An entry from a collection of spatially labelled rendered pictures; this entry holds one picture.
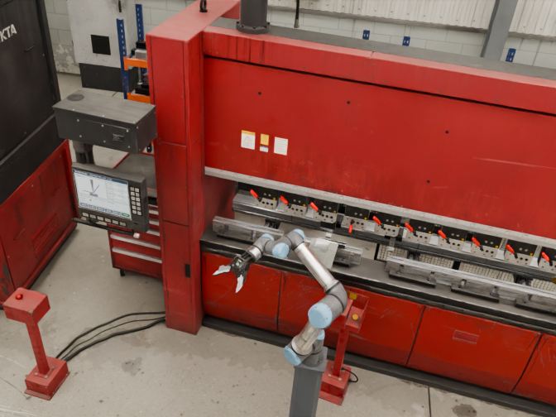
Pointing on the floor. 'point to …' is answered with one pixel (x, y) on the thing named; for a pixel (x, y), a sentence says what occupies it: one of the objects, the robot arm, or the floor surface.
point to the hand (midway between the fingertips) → (223, 285)
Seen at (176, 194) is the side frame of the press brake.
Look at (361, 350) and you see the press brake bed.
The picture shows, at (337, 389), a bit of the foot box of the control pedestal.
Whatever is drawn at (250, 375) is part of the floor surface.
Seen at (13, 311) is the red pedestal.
